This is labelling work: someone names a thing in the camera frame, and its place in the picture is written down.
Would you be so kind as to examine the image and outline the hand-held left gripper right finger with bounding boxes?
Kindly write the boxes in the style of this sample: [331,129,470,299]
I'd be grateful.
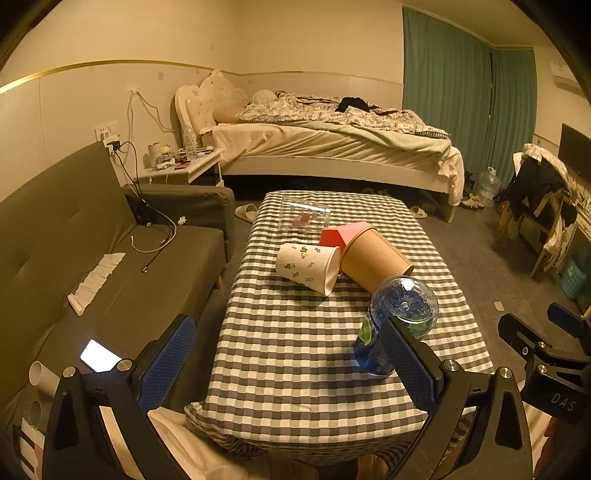
[379,318,536,480]

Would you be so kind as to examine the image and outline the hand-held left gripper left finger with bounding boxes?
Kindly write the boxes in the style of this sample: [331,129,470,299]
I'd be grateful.
[42,315,197,480]

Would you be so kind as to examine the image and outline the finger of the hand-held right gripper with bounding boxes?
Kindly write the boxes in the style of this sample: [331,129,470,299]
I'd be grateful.
[547,302,591,357]
[497,313,557,360]

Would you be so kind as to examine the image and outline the clear blue plastic cup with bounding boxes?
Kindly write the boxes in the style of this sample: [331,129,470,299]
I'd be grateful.
[353,275,439,376]

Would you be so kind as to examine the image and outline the brown paper cup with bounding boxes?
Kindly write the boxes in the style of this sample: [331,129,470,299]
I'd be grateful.
[339,226,415,294]

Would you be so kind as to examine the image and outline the white leaf print paper cup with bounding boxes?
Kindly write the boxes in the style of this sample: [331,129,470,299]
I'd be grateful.
[276,242,342,297]

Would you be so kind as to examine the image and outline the teal laundry basket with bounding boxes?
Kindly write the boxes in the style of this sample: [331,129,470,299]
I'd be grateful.
[558,256,587,301]

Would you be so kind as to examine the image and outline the smartphone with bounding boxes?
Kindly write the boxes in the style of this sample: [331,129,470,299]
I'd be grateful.
[79,338,123,373]

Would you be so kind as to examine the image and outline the person's white pants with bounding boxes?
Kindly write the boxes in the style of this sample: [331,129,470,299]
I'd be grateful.
[99,406,278,480]

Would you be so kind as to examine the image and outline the white folded cloth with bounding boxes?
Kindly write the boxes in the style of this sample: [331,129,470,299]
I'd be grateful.
[67,252,127,317]

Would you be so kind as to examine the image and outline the checkered tablecloth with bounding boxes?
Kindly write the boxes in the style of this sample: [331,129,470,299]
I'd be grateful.
[184,189,495,464]

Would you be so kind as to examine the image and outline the white paper cups on sofa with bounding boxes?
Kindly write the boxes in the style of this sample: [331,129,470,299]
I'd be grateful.
[28,360,61,397]

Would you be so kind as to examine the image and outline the wooden chair with clothes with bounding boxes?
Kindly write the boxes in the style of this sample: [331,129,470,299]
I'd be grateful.
[496,141,581,278]

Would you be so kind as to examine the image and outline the pink box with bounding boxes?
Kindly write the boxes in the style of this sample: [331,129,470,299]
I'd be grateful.
[319,221,373,250]

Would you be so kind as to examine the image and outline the large water jug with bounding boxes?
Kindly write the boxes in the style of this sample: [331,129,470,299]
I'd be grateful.
[473,167,503,208]

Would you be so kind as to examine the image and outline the black charger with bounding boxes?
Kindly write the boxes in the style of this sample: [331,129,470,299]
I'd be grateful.
[135,202,158,228]

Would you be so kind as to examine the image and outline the grey sofa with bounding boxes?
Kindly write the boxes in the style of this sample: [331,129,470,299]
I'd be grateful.
[0,140,236,437]

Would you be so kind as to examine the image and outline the black television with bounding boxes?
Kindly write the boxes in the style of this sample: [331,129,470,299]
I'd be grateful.
[558,123,591,179]

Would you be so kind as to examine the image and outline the white nightstand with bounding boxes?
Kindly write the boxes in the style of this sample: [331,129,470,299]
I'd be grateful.
[136,148,226,188]

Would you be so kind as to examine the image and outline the white jar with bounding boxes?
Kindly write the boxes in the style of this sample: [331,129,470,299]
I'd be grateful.
[147,141,170,167]

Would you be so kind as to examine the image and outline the green curtain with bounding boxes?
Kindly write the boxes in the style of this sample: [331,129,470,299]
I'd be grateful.
[401,6,493,186]
[489,45,539,182]

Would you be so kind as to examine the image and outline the white bed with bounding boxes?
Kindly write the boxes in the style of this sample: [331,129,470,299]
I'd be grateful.
[174,70,465,223]

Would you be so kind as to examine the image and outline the clear water bottle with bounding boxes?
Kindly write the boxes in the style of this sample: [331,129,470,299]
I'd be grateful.
[182,124,199,158]

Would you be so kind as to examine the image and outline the white air conditioner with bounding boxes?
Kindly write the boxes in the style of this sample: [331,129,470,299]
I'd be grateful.
[549,59,584,96]

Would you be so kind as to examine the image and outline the black garment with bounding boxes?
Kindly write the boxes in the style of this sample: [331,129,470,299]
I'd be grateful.
[334,95,373,113]

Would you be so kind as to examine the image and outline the floral blanket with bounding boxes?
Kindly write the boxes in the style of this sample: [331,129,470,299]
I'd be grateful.
[237,91,451,140]

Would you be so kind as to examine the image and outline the white pillow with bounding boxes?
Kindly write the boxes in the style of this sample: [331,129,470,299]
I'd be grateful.
[199,69,251,126]

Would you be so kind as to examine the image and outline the white wall cable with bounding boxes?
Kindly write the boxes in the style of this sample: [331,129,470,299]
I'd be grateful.
[128,89,179,140]

